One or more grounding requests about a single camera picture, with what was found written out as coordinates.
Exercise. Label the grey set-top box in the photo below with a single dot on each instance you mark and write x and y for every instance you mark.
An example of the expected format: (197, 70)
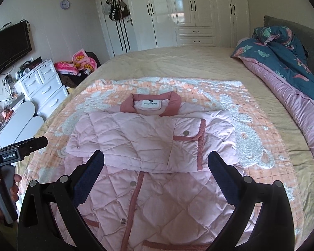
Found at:
(15, 101)

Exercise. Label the orange plaid blanket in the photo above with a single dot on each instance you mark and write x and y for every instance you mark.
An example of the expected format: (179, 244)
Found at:
(264, 141)

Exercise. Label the round wall clock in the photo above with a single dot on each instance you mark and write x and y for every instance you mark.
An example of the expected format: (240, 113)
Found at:
(65, 4)

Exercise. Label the beige bed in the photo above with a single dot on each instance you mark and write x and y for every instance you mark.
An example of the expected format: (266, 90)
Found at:
(185, 60)

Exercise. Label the person's left hand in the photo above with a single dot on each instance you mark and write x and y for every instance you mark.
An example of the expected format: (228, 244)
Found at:
(16, 188)

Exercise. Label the dark clothes pile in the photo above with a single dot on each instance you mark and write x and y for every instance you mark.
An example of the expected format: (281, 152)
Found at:
(73, 79)

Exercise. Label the pink cartoon blanket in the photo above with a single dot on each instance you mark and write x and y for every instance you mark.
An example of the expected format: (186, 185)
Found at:
(78, 62)

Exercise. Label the pink quilted jacket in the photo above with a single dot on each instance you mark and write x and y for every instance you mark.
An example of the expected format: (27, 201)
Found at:
(146, 141)

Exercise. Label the white drawer cabinet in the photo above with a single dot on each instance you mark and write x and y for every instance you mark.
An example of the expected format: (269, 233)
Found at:
(47, 91)

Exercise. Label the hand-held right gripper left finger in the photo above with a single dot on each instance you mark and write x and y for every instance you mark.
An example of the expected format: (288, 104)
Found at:
(90, 172)

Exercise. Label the black striped bag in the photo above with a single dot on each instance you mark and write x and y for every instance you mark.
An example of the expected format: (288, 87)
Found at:
(115, 11)

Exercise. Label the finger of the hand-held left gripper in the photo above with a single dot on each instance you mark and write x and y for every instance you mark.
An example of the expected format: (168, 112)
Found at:
(38, 144)

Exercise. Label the grey bag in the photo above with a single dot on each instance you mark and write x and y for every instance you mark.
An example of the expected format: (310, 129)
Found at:
(125, 9)

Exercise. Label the teal floral quilt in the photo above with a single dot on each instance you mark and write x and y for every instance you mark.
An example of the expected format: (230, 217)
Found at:
(277, 83)

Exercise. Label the white door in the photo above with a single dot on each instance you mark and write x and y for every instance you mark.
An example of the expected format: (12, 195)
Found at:
(132, 36)

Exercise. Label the black television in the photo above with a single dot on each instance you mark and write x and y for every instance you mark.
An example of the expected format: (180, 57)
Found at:
(7, 49)

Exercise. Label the black box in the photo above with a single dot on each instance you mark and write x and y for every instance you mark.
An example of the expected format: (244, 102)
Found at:
(31, 63)

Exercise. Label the wall power socket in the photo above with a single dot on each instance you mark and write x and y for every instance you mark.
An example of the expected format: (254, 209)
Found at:
(7, 81)

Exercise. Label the white curved desk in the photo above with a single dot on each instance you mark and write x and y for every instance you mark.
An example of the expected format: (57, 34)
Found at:
(21, 125)

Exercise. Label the white cap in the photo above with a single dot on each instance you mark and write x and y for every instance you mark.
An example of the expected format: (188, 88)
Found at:
(106, 9)

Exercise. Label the white wardrobe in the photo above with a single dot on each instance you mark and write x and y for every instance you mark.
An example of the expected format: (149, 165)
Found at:
(198, 13)

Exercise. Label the grey headboard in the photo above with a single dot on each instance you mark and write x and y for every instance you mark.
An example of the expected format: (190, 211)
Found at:
(311, 39)

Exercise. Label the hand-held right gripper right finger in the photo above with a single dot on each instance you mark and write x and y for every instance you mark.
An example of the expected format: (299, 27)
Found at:
(222, 172)

